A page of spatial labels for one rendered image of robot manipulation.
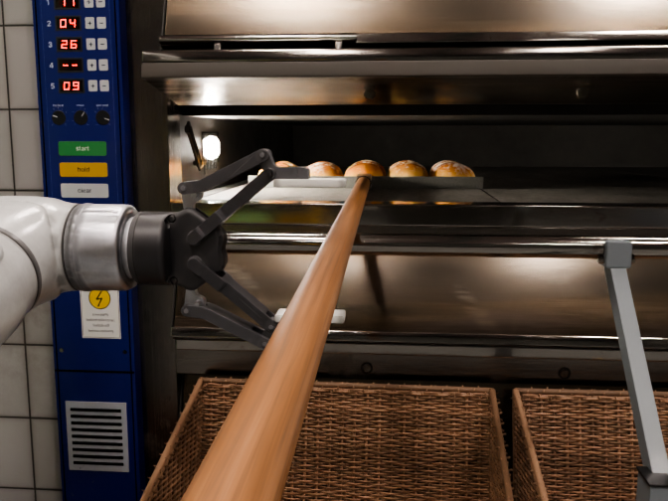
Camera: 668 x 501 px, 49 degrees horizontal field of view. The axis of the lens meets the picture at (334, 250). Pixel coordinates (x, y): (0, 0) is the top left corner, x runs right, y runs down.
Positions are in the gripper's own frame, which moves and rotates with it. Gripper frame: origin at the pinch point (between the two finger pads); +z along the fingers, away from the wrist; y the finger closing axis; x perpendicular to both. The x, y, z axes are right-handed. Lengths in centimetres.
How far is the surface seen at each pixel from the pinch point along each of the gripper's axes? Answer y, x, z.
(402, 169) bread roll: -4, -101, 9
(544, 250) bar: 3.2, -22.2, 25.6
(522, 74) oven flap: -21, -45, 26
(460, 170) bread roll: -3, -101, 22
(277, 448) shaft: -0.6, 48.8, 1.5
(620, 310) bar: 9.6, -16.7, 33.9
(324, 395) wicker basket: 36, -56, -6
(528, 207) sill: 1, -60, 30
